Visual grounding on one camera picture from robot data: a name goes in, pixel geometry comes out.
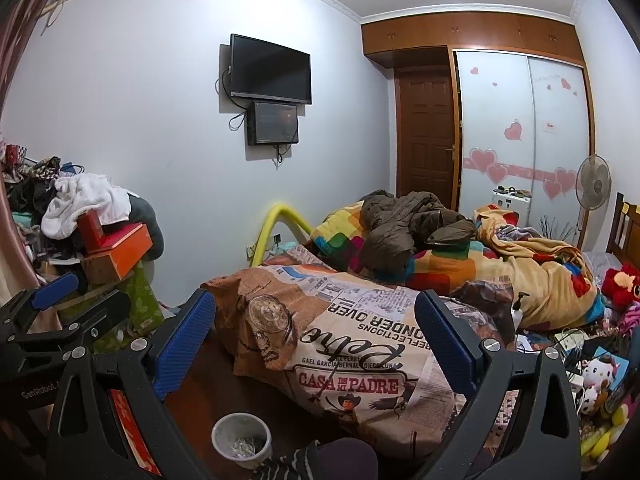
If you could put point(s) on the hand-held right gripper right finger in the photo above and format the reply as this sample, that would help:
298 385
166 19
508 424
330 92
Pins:
447 345

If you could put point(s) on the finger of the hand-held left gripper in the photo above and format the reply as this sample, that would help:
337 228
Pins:
100 307
52 291

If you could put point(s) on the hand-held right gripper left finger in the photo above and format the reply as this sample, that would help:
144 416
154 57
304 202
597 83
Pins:
182 345

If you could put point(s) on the white plastic cup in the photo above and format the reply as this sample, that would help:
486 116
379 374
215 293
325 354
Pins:
222 435

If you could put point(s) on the green leaf pattern box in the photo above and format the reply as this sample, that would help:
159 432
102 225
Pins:
142 300

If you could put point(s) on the pink curtain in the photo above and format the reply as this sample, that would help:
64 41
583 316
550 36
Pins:
12 270

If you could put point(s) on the orange box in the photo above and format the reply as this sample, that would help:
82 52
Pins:
127 255

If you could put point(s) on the red box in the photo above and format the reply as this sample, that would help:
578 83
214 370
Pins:
91 232

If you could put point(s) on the white pump bottle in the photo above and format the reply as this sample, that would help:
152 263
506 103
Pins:
517 317

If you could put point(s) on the dark grey bag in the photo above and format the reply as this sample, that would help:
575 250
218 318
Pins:
150 230

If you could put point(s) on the newspaper print duvet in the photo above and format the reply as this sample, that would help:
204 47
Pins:
350 350

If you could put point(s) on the red patterned bag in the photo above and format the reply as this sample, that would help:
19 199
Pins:
125 425

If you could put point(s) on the pile of clothes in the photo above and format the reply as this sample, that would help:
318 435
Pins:
30 195

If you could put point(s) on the white towel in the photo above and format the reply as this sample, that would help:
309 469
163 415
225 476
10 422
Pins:
85 195

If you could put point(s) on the tan yellow blanket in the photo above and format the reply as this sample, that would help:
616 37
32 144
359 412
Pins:
545 280

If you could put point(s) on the olive green jacket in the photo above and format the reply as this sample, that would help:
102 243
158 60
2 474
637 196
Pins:
395 225

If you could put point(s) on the teal cloth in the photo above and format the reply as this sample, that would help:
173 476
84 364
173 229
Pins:
287 248

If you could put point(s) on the white cat plush toy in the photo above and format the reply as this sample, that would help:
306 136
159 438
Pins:
595 370

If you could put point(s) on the small white cabinet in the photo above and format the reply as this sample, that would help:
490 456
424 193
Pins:
510 205

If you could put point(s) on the striped dark cloth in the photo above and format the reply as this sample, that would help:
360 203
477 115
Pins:
345 460

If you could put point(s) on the colourful checkered blanket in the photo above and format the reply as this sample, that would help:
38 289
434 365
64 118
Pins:
340 232

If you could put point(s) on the yellow foam tube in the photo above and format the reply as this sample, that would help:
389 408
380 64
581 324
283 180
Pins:
272 215

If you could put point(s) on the yellow plush toy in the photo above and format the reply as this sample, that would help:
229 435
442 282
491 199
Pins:
600 442

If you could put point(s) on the red plush toy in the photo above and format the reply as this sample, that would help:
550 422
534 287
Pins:
620 282

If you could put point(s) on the wooden headboard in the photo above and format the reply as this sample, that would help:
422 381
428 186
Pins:
627 230

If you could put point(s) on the brown wooden door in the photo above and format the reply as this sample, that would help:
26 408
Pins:
425 130

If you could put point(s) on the standing fan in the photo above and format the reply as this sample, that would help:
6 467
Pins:
593 180

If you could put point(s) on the sliding wardrobe with heart stickers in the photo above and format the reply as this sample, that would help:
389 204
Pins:
500 100

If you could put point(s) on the wooden overhead cabinet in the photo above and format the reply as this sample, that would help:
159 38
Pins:
475 32

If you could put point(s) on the small black wall monitor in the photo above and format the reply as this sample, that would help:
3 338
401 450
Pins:
272 122

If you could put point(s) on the black wall television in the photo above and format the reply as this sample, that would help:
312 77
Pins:
270 67

